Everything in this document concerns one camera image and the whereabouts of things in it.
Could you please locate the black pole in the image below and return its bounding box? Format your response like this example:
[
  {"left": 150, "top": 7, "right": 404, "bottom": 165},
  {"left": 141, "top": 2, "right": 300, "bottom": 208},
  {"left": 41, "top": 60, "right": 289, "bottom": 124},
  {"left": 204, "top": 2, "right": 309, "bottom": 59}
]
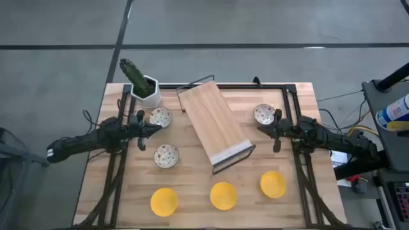
[{"left": 375, "top": 62, "right": 409, "bottom": 92}]

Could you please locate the white paper sheet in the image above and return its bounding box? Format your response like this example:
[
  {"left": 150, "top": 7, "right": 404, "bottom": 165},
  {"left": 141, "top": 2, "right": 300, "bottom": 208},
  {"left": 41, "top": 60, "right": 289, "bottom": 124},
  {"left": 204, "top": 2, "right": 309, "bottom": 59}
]
[{"left": 330, "top": 149, "right": 350, "bottom": 188}]

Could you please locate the wooden shelf, black metal frame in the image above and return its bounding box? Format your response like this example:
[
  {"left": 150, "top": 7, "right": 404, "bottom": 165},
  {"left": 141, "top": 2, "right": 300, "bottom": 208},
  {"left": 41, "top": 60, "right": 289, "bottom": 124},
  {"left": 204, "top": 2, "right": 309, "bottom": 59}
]
[{"left": 176, "top": 74, "right": 256, "bottom": 175}]

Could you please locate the thin black cable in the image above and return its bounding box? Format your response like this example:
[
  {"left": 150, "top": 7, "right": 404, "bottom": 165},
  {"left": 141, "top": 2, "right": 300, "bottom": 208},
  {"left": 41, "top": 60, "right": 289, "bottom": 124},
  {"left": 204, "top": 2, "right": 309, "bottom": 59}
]
[
  {"left": 82, "top": 109, "right": 103, "bottom": 128},
  {"left": 316, "top": 90, "right": 365, "bottom": 104}
]

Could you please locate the white hexagonal plant pot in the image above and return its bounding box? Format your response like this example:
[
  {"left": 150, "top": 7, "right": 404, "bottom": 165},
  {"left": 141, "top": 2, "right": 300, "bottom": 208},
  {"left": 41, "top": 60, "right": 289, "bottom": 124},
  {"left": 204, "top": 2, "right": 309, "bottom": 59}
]
[{"left": 130, "top": 75, "right": 162, "bottom": 109}]

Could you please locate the yellow cable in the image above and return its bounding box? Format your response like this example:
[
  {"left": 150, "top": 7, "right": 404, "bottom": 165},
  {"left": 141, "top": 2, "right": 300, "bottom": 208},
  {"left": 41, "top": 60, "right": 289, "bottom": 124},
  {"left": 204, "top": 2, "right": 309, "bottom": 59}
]
[{"left": 346, "top": 126, "right": 378, "bottom": 137}]

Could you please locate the black cart leg bar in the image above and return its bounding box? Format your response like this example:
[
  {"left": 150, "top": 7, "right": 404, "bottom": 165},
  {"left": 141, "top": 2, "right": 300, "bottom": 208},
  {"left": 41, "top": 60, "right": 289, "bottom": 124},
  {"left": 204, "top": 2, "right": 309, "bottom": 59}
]
[{"left": 334, "top": 149, "right": 389, "bottom": 180}]

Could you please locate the grey cart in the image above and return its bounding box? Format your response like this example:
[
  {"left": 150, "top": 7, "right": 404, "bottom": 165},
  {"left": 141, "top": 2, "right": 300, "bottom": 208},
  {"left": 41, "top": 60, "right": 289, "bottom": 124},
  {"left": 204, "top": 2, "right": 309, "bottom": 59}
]
[{"left": 361, "top": 78, "right": 409, "bottom": 172}]

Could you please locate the white and blue spray can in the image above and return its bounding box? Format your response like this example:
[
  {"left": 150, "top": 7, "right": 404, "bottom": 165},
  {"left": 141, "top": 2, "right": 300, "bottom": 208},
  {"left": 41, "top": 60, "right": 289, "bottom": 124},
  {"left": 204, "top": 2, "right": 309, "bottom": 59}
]
[{"left": 375, "top": 93, "right": 409, "bottom": 132}]

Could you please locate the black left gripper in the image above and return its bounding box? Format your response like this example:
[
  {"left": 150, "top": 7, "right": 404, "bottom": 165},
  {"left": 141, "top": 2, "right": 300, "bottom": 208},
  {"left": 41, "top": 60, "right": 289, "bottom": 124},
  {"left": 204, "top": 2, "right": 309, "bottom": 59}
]
[{"left": 127, "top": 110, "right": 163, "bottom": 151}]

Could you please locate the yellow plastic mini bowl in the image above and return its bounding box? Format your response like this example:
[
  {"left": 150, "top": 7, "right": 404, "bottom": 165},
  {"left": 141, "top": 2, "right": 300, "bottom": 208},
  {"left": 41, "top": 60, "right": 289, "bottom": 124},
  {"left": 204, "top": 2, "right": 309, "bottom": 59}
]
[
  {"left": 150, "top": 187, "right": 179, "bottom": 218},
  {"left": 259, "top": 170, "right": 287, "bottom": 199},
  {"left": 210, "top": 181, "right": 238, "bottom": 211}
]

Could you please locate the green cactus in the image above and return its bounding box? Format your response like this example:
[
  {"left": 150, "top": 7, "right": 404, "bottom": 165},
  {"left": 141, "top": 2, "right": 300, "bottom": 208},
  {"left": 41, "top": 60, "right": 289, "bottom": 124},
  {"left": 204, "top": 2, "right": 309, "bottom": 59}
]
[{"left": 119, "top": 58, "right": 154, "bottom": 96}]

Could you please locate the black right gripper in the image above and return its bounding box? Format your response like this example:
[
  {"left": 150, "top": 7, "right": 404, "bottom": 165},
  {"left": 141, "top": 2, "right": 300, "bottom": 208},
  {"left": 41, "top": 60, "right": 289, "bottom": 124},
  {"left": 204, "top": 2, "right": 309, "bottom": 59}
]
[{"left": 257, "top": 109, "right": 293, "bottom": 153}]

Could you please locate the black control box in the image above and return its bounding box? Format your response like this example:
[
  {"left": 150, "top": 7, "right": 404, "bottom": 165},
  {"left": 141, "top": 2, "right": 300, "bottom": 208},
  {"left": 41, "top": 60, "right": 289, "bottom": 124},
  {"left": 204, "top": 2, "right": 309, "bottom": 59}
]
[{"left": 376, "top": 169, "right": 409, "bottom": 230}]

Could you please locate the white dotted ceramic mini bowl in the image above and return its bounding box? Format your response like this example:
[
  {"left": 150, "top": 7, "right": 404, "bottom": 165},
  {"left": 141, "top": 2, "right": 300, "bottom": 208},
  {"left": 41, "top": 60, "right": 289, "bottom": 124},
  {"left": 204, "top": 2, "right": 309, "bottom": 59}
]
[
  {"left": 148, "top": 107, "right": 173, "bottom": 128},
  {"left": 153, "top": 143, "right": 180, "bottom": 169},
  {"left": 253, "top": 103, "right": 276, "bottom": 125}
]

